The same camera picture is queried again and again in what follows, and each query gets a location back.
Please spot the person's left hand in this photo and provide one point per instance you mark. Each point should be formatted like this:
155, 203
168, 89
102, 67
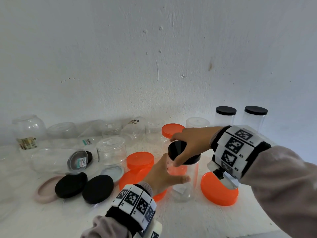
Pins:
161, 178

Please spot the person's right hand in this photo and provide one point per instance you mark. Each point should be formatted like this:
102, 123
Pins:
198, 140

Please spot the small orange lid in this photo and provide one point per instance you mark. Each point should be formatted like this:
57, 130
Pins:
140, 160
178, 170
172, 130

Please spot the tall transparent labelled jar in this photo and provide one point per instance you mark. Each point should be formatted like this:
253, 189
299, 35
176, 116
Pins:
252, 121
184, 194
224, 120

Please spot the short transparent jar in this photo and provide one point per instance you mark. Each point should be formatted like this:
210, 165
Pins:
165, 142

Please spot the light blue lid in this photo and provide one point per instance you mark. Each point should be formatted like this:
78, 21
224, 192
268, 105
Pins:
115, 173

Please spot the group of transparent plastic jars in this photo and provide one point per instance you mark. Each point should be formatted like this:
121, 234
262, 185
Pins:
111, 151

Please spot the large black lid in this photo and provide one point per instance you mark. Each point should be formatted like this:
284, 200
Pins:
97, 189
71, 185

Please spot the pale pink lid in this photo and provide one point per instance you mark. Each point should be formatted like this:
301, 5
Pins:
44, 192

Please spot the person's left forearm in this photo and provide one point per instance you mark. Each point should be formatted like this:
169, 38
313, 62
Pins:
106, 230

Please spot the person's right forearm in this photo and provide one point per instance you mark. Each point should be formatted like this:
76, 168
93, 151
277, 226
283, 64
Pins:
284, 188

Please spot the black white marker wristband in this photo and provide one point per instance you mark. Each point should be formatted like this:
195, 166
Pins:
135, 199
234, 147

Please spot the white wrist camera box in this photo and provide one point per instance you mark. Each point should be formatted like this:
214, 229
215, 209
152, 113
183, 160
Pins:
154, 234
231, 183

